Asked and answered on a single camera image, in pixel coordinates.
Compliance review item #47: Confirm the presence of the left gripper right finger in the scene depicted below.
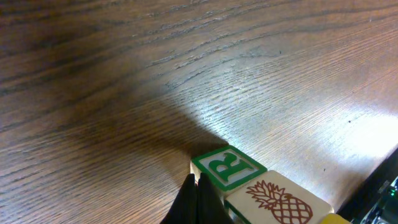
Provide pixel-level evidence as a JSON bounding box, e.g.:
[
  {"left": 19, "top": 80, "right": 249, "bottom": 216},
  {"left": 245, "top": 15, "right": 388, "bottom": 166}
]
[{"left": 197, "top": 172, "right": 233, "bottom": 224}]

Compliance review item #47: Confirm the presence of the green B block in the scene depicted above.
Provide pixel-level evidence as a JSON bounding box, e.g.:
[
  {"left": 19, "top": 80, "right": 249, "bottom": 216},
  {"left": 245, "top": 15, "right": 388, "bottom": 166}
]
[{"left": 224, "top": 170, "right": 334, "bottom": 224}]

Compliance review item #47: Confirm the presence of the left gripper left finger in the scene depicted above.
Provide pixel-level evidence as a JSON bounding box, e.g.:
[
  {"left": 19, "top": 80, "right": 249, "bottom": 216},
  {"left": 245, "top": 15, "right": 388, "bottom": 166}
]
[{"left": 160, "top": 174, "right": 197, "bottom": 224}]

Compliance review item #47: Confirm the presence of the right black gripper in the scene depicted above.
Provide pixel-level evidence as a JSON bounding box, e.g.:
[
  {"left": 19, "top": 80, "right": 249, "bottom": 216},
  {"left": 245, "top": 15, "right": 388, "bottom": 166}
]
[{"left": 337, "top": 151, "right": 397, "bottom": 224}]

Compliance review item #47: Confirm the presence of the wooden block red side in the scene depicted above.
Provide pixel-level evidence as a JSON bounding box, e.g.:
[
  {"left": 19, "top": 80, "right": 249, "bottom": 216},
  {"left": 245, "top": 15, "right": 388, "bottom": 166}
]
[{"left": 190, "top": 145, "right": 267, "bottom": 197}]

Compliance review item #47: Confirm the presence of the wooden block blue J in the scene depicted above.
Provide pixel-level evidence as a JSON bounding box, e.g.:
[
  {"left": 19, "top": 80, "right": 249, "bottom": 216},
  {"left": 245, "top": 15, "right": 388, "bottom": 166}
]
[{"left": 318, "top": 213, "right": 351, "bottom": 224}]

